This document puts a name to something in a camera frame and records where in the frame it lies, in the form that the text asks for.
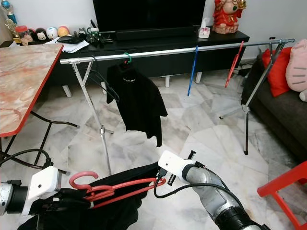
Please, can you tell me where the dark brown sofa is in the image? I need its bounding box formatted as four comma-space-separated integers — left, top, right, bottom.
241, 57, 307, 161

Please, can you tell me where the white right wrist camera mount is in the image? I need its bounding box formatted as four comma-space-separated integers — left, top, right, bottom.
157, 150, 197, 183

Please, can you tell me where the black garment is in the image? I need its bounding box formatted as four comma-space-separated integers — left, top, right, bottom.
17, 161, 168, 230

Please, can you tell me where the marble pattern folding table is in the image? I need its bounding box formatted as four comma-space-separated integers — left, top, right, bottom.
0, 44, 77, 166

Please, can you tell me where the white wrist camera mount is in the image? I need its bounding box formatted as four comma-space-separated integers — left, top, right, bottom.
22, 166, 62, 216
157, 150, 197, 183

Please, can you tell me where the black television console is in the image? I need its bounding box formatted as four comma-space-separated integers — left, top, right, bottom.
5, 30, 250, 87

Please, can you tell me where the black flat screen television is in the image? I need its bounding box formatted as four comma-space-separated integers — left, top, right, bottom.
93, 0, 207, 33

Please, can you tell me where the light wooden cabinet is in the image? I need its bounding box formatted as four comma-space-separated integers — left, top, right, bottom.
0, 7, 12, 48

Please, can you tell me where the black pouch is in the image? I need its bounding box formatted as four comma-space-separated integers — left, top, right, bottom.
59, 35, 83, 45

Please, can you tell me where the black mouse plush toy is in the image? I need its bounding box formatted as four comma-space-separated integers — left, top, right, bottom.
34, 28, 47, 42

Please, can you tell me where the red plastic hanger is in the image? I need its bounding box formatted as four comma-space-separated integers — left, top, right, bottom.
224, 42, 244, 88
68, 170, 166, 210

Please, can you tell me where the red laughing Buddha statue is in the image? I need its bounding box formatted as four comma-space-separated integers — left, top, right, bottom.
212, 0, 247, 35

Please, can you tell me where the silver metal clothes rack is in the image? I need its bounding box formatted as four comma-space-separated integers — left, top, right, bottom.
59, 38, 295, 175

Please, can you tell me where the red plastic stool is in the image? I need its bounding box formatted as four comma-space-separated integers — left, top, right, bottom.
257, 161, 307, 226

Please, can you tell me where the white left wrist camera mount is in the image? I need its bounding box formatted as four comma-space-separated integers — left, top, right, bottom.
22, 166, 62, 216

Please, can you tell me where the thin black wire hanger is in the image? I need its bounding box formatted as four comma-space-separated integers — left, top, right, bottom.
89, 57, 120, 103

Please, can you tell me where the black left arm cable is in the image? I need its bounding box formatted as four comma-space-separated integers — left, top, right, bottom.
0, 148, 54, 170

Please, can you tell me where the blue plastic hanger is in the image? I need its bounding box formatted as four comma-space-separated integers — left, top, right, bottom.
187, 46, 200, 96

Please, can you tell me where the blue hanging ornament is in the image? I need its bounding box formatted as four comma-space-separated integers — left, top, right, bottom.
1, 0, 19, 24

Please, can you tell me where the red cushion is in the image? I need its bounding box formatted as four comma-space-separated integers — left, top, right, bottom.
261, 46, 293, 97

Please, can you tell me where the green white toy figure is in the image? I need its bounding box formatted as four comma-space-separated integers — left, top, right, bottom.
86, 26, 100, 45

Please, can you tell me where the black shirt with small print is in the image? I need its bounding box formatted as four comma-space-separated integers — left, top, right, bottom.
106, 62, 168, 148

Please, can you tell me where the red lidded jar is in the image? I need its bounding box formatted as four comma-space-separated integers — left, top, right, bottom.
15, 25, 30, 46

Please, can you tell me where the small black box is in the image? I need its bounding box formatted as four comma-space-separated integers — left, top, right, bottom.
100, 30, 115, 44

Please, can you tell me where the white pink tissue box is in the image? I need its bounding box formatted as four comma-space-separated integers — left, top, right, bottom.
198, 18, 212, 39

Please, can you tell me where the white round plush toy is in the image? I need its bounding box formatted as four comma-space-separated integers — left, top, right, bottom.
46, 26, 58, 40

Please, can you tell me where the pink cat plush pillow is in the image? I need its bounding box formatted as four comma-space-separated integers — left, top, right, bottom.
285, 39, 307, 102

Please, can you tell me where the white paper stack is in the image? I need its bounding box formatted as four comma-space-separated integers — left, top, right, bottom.
46, 39, 89, 53

